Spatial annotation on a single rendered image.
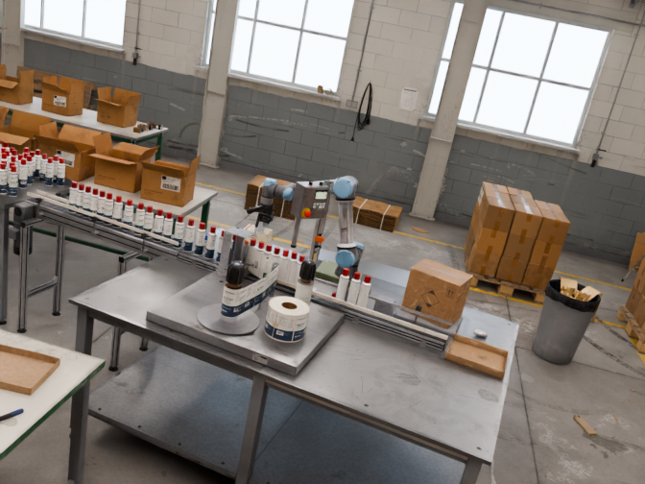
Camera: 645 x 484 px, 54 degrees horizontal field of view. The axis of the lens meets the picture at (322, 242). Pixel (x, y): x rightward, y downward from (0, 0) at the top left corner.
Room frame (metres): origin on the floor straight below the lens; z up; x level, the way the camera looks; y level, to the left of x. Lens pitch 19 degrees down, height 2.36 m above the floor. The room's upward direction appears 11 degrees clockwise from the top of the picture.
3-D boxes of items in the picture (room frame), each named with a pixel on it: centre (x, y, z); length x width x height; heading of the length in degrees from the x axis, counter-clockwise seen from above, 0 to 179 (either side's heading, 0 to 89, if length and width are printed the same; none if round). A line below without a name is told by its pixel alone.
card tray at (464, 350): (3.01, -0.92, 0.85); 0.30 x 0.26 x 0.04; 73
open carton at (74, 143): (4.86, 2.13, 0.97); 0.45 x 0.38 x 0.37; 175
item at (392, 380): (3.18, -0.06, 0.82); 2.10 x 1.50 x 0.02; 73
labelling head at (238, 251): (3.35, 0.47, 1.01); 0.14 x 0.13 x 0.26; 73
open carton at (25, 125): (4.91, 2.57, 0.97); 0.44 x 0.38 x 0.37; 177
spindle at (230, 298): (2.79, 0.38, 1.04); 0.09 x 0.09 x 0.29
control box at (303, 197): (3.42, 0.11, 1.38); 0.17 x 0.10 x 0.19; 128
